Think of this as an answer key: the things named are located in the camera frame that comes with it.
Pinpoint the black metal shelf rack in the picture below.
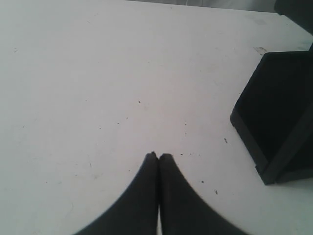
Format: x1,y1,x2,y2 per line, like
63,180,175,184
230,51,313,185

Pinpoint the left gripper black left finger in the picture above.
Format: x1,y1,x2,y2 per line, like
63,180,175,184
77,152,158,235

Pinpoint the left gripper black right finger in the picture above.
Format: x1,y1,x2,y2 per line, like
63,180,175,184
159,153,241,235

